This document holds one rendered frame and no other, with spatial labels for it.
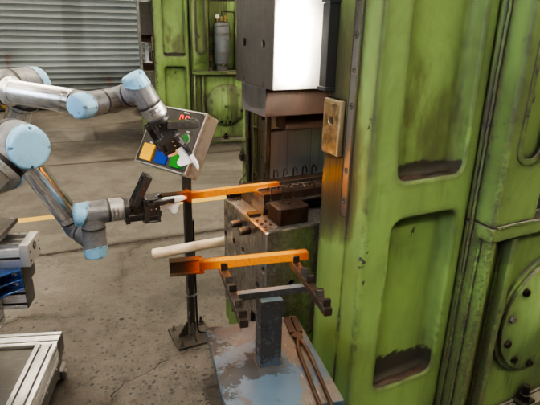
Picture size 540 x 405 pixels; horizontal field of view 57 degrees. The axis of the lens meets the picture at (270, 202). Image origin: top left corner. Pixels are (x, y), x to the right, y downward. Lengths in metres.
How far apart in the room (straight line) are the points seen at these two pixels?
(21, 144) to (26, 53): 8.19
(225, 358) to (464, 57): 1.16
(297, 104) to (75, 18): 8.07
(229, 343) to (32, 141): 0.79
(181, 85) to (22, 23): 3.71
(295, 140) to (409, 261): 0.69
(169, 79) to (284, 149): 4.74
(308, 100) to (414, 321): 0.89
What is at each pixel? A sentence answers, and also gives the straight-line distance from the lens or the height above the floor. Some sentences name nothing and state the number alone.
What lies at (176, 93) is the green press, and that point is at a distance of 6.72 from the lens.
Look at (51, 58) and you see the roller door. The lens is 9.64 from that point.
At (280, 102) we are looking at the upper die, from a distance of 1.71.
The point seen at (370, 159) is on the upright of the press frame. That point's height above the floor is 1.21.
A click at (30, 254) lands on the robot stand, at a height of 0.73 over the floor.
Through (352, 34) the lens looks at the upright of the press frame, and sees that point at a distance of 1.50.
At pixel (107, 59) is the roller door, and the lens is 9.68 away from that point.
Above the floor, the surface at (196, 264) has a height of 0.94.
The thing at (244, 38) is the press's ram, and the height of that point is 1.52.
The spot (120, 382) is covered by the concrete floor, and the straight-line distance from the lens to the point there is 2.51.
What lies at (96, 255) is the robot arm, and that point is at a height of 0.85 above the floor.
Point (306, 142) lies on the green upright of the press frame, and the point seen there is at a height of 1.10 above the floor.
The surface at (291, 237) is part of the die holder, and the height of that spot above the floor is 0.88.
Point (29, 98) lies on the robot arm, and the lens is 1.70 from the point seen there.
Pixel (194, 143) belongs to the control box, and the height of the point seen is 1.08.
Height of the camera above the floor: 1.58
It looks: 20 degrees down
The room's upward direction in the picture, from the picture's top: 1 degrees clockwise
